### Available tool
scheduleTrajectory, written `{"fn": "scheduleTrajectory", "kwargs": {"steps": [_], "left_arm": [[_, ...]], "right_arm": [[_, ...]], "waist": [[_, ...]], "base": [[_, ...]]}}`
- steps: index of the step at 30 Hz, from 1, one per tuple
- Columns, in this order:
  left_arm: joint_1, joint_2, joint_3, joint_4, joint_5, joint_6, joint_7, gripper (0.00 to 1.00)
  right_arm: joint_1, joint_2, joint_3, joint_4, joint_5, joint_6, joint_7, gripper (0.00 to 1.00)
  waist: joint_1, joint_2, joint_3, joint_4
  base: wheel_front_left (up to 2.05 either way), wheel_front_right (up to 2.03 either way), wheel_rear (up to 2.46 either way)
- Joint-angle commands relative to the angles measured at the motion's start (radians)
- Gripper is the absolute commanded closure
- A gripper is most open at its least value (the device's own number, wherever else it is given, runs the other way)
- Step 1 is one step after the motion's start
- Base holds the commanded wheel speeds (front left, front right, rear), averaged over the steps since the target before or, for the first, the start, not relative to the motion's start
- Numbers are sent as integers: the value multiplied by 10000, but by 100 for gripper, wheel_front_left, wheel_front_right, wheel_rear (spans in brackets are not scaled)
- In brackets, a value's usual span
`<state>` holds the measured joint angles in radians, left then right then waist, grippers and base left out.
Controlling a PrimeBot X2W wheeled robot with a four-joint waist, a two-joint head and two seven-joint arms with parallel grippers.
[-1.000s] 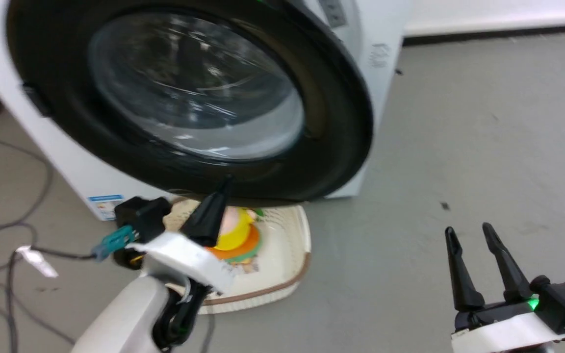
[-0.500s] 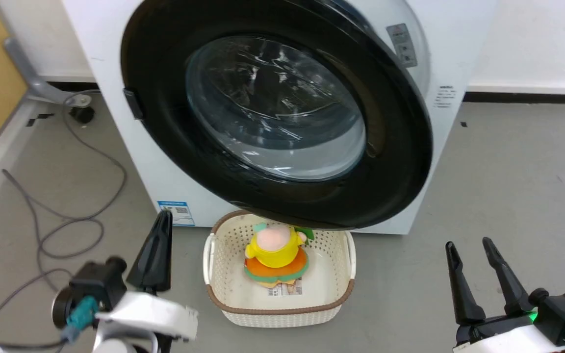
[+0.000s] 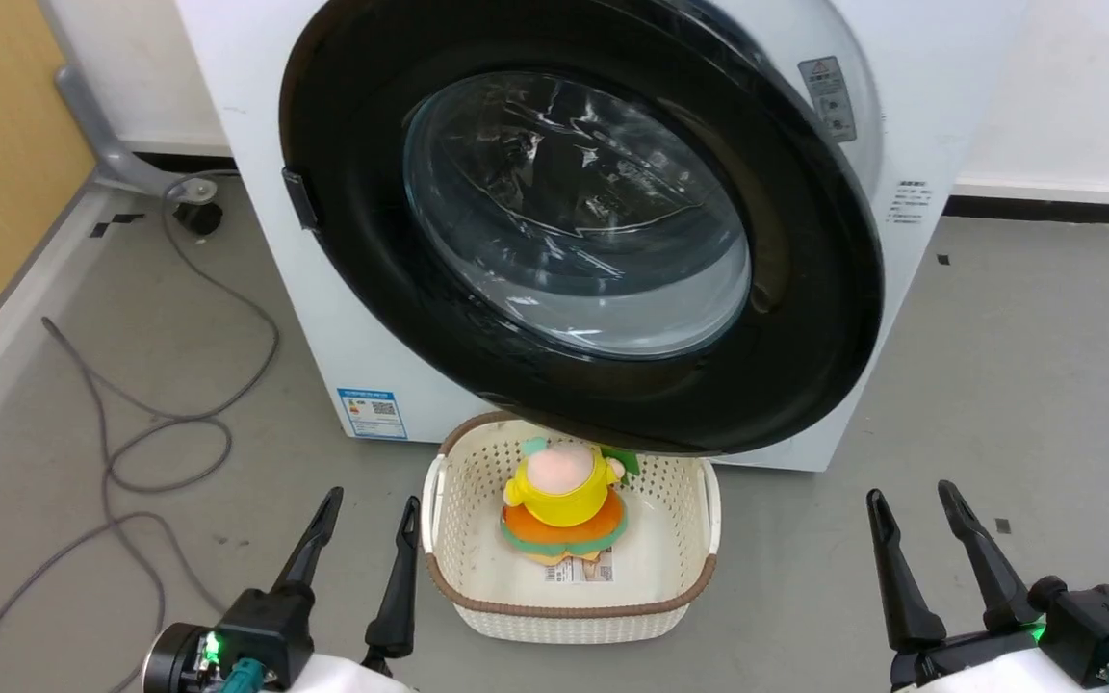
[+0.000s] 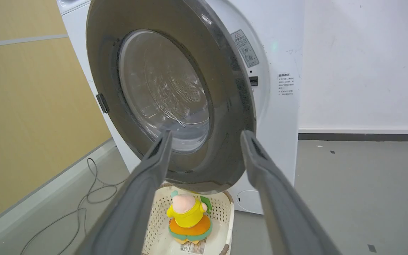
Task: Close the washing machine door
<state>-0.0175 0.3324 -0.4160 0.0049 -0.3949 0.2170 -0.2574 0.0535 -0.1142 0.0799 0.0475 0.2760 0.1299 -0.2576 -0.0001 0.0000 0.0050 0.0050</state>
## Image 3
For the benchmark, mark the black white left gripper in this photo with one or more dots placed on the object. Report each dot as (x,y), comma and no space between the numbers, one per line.
(270,635)

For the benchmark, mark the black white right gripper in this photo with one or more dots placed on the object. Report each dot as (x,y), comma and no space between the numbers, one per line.
(1089,626)

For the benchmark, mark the black round washing machine door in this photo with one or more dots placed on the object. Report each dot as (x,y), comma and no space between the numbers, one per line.
(805,337)

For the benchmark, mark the white washing machine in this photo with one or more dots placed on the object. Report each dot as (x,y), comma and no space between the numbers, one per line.
(251,144)

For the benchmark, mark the white woven laundry basket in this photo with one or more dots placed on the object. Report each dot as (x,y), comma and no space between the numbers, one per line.
(463,510)

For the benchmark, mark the blue energy label sticker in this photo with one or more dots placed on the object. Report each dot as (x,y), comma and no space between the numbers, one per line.
(372,414)

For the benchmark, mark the white paper label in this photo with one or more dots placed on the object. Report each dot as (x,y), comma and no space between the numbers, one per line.
(579,572)

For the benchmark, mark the yellow orange plush doll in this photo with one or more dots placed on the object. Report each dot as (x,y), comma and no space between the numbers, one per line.
(564,496)

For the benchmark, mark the small black text sticker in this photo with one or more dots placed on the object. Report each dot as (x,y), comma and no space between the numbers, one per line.
(909,200)

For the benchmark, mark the grey warning sticker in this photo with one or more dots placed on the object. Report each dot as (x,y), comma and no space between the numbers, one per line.
(829,96)

